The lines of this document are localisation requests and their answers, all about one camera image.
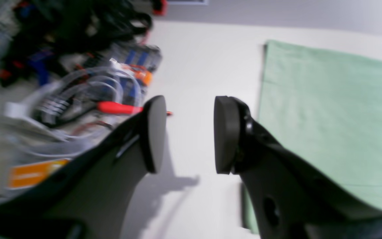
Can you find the light green T-shirt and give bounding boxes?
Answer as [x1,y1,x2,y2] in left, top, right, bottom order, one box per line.
[242,40,382,234]

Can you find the cluttered cables and tools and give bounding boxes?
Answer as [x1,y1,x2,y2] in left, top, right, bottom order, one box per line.
[0,0,173,206]

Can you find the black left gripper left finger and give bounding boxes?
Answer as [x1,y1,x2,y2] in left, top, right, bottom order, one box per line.
[0,95,167,239]

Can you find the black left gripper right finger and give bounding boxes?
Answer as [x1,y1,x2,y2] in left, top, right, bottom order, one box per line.
[214,96,382,239]

